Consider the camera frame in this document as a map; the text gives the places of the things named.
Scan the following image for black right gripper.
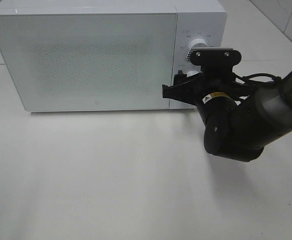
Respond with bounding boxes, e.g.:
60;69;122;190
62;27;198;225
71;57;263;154
162;70;237;126

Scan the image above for white microwave knob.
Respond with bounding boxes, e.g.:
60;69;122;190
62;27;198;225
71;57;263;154
186;70;200;77
188;36;209;50

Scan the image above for white microwave door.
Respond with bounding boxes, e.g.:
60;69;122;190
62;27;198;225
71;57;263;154
0;14;176;112

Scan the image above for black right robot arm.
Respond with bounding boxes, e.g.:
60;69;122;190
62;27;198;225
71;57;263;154
162;67;292;162

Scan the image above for white microwave oven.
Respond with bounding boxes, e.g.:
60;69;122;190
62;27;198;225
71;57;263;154
0;0;227;112

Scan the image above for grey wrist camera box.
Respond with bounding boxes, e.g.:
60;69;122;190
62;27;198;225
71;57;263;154
187;47;242;82

